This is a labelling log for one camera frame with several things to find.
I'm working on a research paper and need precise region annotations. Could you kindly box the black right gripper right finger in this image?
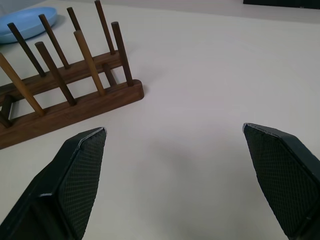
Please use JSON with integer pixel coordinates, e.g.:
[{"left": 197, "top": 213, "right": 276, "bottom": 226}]
[{"left": 241, "top": 122, "right": 320, "bottom": 240}]

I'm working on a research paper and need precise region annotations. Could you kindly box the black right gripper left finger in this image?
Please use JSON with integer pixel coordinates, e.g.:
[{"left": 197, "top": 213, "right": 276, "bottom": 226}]
[{"left": 0, "top": 126, "right": 108, "bottom": 240}]

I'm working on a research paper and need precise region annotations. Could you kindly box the blue plate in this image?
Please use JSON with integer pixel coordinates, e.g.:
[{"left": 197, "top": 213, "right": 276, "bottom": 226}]
[{"left": 0, "top": 6, "right": 59, "bottom": 45}]

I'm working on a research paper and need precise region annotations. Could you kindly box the wooden peg dish rack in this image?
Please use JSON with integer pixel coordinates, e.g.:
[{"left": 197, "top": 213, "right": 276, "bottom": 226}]
[{"left": 0, "top": 0, "right": 145, "bottom": 150}]

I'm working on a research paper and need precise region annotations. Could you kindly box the black object at table edge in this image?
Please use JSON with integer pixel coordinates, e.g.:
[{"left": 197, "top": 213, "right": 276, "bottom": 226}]
[{"left": 242, "top": 0, "right": 320, "bottom": 5}]

